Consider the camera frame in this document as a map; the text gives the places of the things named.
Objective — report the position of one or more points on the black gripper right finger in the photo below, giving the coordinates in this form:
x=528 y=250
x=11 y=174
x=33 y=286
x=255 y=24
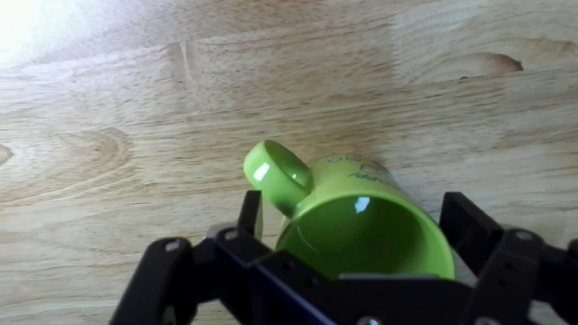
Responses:
x=511 y=272

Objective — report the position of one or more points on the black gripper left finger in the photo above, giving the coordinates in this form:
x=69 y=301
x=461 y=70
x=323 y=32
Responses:
x=163 y=277

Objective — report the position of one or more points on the green ceramic mug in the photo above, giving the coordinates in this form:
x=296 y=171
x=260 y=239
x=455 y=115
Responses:
x=361 y=236

